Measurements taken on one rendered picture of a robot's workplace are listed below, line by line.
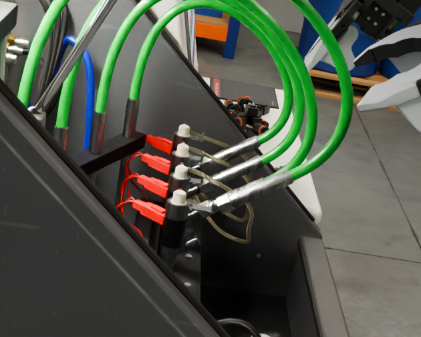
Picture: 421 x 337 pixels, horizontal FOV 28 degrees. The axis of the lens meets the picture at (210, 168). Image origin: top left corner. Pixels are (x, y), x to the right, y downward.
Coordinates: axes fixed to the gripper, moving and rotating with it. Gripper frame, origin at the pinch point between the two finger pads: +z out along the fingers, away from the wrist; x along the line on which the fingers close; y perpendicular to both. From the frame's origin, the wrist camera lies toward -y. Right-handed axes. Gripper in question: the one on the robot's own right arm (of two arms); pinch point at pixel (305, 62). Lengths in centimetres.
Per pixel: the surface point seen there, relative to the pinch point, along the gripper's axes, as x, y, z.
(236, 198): -21.2, 1.1, 17.0
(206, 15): 515, -15, 37
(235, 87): 79, 1, 18
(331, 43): -23.7, -2.1, -4.2
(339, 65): -23.2, 0.2, -2.9
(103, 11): -57, -21, 4
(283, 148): -5.0, 4.4, 10.9
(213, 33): 497, -3, 43
